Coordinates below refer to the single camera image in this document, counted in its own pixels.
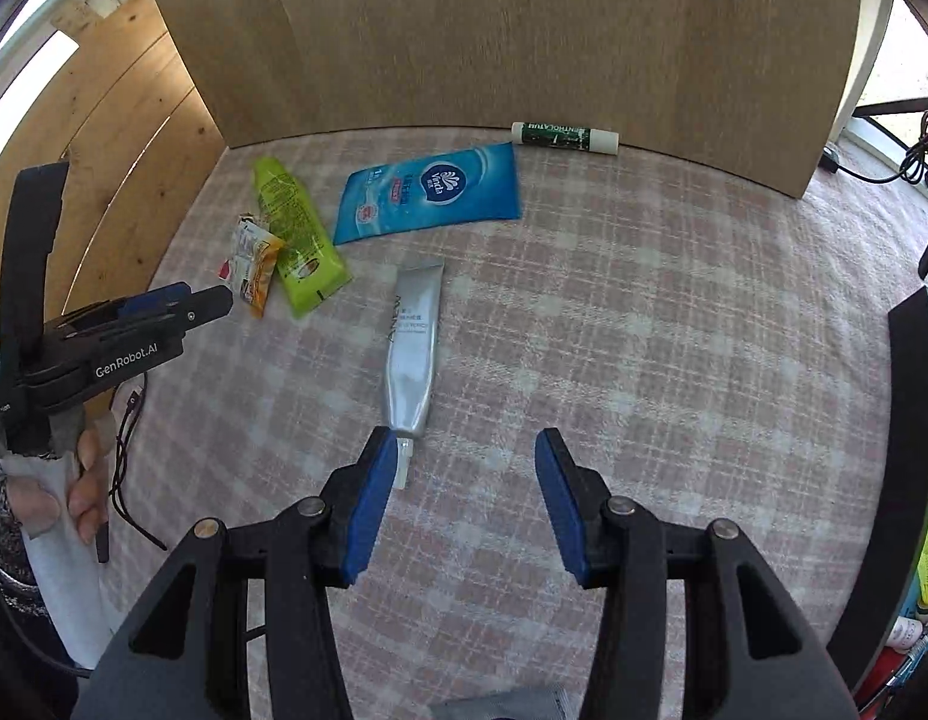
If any blue tissue packet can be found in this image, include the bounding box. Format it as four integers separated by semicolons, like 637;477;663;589
333;142;523;245

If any green snack packet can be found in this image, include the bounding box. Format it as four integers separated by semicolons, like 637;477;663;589
252;156;354;318

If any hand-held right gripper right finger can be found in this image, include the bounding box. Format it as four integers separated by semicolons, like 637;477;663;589
534;427;858;720

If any green lip balm stick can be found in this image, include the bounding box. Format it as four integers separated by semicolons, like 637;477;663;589
510;121;621;155

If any person's left hand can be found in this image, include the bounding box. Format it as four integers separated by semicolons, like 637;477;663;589
6;424;114;550

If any black storage tray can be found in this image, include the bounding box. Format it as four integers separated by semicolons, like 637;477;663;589
827;286;928;691

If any thin black cable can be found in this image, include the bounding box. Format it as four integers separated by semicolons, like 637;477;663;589
96;382;169;563

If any pink plaid tablecloth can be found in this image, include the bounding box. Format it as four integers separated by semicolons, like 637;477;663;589
96;127;928;720

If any black power cable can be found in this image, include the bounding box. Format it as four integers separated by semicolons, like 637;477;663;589
839;111;928;185

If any wooden slat panel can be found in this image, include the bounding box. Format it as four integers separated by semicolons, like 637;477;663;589
0;0;226;335

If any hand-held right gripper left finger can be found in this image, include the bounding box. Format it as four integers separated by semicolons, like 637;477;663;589
74;426;401;720

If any wooden backdrop board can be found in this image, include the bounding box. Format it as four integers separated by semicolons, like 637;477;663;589
137;0;862;200

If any orange white snack packet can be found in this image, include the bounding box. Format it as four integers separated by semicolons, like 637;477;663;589
218;216;286;318

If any silver cosmetic tube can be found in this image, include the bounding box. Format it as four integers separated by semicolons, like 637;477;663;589
385;259;446;492

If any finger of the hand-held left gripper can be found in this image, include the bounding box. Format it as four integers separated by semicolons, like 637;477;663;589
115;281;193;318
164;286;235;337

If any white window frame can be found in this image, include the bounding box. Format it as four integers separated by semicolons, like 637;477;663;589
831;0;928;203

